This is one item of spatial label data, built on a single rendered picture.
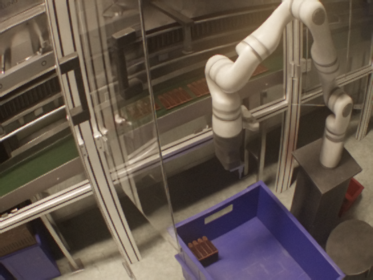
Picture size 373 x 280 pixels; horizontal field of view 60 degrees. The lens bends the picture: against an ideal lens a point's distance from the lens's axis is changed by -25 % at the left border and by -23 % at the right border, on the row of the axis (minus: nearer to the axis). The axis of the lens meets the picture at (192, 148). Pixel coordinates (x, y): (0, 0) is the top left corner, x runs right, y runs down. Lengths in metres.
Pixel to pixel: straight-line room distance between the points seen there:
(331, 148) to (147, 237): 1.01
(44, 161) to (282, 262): 1.02
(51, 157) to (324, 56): 1.02
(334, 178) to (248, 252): 0.47
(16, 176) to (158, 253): 0.82
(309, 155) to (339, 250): 0.45
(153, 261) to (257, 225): 0.52
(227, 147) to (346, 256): 0.81
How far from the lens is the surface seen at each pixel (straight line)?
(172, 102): 1.48
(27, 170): 1.48
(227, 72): 0.91
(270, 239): 1.63
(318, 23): 1.00
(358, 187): 2.06
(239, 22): 1.61
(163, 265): 1.84
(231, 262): 1.57
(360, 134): 2.45
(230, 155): 1.09
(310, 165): 1.46
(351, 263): 1.60
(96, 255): 1.93
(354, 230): 1.69
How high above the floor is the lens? 1.59
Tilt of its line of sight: 44 degrees down
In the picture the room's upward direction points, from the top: 6 degrees counter-clockwise
